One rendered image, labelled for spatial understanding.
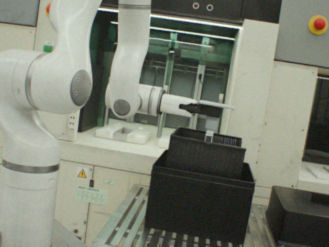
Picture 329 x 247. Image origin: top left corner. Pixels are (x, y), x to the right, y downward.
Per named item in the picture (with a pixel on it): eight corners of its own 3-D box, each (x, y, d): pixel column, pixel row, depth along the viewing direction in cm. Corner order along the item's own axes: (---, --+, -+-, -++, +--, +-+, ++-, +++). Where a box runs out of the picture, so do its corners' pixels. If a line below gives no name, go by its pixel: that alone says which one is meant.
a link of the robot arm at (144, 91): (149, 90, 116) (155, 83, 125) (104, 83, 117) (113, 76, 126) (146, 119, 119) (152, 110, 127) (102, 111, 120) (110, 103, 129)
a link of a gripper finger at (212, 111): (196, 113, 119) (219, 118, 118) (196, 115, 116) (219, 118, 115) (198, 103, 118) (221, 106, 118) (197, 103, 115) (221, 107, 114)
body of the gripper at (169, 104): (159, 112, 127) (195, 119, 126) (153, 115, 117) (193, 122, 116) (162, 88, 126) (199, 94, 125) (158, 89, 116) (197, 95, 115)
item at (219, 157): (167, 191, 136) (183, 95, 133) (229, 203, 134) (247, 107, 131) (156, 213, 112) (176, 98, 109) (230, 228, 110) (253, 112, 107)
